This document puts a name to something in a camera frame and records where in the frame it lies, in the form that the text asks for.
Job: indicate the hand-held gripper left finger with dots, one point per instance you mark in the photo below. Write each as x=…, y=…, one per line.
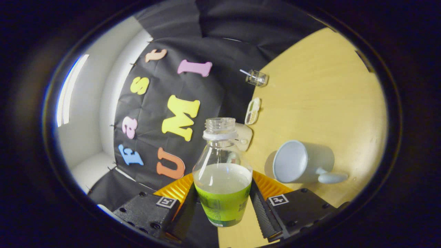
x=182, y=217

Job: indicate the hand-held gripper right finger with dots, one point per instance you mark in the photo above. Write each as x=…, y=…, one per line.
x=262, y=217

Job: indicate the clear green label juice bottle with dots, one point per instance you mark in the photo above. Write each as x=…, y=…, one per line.
x=222, y=196

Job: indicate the round brown coaster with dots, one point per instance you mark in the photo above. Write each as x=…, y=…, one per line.
x=268, y=168

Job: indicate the white cup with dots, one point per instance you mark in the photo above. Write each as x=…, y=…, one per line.
x=293, y=162

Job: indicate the white toaster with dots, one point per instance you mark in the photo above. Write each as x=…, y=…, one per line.
x=245, y=136

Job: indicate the white divided snack tray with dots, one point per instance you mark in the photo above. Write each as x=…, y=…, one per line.
x=252, y=111

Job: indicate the wooden table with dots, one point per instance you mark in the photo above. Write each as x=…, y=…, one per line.
x=320, y=103

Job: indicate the white straw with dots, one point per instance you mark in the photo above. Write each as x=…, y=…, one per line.
x=245, y=72

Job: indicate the long ceiling light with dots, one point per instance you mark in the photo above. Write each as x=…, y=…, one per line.
x=69, y=93

